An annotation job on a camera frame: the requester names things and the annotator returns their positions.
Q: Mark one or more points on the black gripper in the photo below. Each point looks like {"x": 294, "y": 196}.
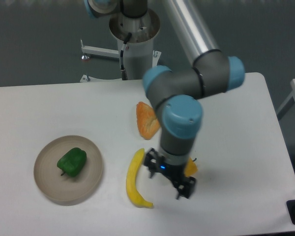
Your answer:
{"x": 171, "y": 167}

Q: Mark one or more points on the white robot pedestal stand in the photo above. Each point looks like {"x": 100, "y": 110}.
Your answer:
{"x": 135, "y": 54}

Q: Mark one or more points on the yellow toy bell pepper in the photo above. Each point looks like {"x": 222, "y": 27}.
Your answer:
{"x": 190, "y": 168}

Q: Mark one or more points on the yellow toy banana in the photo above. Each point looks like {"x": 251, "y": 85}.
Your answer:
{"x": 131, "y": 189}

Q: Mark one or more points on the beige round plate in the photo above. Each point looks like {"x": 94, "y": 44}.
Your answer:
{"x": 65, "y": 190}

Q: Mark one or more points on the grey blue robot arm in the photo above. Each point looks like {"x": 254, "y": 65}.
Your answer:
{"x": 174, "y": 96}

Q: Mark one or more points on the green toy bell pepper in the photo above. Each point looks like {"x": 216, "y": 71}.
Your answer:
{"x": 72, "y": 162}

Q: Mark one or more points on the orange toy fruit segment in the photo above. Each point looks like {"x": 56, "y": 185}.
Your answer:
{"x": 147, "y": 122}

